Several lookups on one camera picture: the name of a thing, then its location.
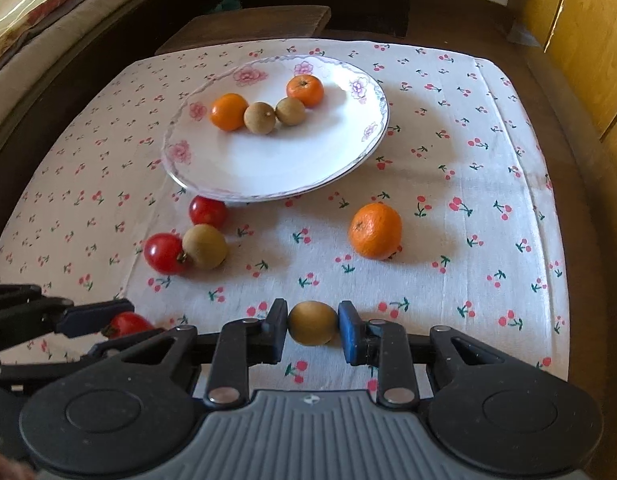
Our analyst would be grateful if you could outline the red cherry tomato bottom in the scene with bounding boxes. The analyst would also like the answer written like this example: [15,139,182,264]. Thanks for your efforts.
[101,311,153,339]

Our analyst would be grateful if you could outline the small dark wooden stool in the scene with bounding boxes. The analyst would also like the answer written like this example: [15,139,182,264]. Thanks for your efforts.
[156,6,331,55]

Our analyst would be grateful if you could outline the mandarin orange with stem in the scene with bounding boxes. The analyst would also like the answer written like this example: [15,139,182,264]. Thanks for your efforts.
[286,74,325,108]

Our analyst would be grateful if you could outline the beige mattress bed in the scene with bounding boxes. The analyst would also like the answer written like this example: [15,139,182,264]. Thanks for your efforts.
[0,0,147,143]

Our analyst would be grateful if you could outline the red cherry tomato top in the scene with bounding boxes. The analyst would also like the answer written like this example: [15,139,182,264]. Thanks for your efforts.
[188,196,228,230]

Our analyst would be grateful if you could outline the red cherry tomato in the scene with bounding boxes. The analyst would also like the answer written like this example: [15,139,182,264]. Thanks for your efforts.
[101,311,153,339]
[188,196,228,230]
[142,233,188,275]

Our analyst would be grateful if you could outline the tan longan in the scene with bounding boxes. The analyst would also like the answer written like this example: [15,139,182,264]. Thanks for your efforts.
[288,301,337,347]
[182,224,228,271]
[243,102,277,136]

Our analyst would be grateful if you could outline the white floral ceramic plate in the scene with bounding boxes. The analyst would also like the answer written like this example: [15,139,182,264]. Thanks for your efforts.
[161,55,389,203]

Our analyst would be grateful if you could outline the wooden wardrobe doors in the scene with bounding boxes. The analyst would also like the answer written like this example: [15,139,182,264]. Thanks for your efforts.
[508,0,617,173]

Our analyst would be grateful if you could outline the brown longan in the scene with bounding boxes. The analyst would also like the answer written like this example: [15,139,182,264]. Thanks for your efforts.
[275,96,306,127]

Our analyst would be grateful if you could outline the cherry print tablecloth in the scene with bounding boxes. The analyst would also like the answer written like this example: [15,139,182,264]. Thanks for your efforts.
[0,40,570,377]

